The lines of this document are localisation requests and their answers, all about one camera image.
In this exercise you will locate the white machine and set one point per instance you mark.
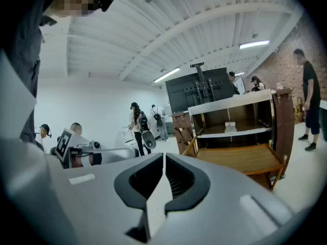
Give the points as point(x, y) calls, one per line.
point(126, 136)

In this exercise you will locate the white cabinet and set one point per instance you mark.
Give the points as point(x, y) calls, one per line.
point(168, 119)

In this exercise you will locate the golden decorative object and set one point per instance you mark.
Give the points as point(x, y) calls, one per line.
point(299, 110)

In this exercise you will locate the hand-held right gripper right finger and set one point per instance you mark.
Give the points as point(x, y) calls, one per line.
point(224, 213)

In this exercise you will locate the small beige box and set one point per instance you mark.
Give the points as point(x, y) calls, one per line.
point(280, 86)

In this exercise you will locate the small white object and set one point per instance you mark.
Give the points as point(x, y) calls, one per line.
point(230, 127)

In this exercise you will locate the dark green furniture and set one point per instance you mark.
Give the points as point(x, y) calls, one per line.
point(323, 124)

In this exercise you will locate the black display panel on stand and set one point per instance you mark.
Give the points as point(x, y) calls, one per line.
point(184, 93)

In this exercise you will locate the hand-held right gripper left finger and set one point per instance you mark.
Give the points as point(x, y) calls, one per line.
point(97, 200)

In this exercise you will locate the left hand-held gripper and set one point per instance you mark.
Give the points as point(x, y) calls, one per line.
point(65, 144)

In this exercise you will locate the wooden shelf cabinet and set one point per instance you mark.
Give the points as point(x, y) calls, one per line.
point(283, 126)

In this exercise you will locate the person's head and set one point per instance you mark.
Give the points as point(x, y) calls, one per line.
point(74, 1)

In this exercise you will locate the wooden shelf rack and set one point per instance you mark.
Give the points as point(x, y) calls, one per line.
point(240, 158)

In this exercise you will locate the white board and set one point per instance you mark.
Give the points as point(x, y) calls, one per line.
point(240, 85)

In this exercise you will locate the long ceiling light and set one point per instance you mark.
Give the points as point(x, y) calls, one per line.
point(239, 74)
point(166, 75)
point(254, 44)

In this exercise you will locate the black backpack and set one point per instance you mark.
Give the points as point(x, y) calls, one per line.
point(157, 116)

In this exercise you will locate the person's dark grey shirt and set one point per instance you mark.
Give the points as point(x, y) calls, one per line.
point(23, 47)

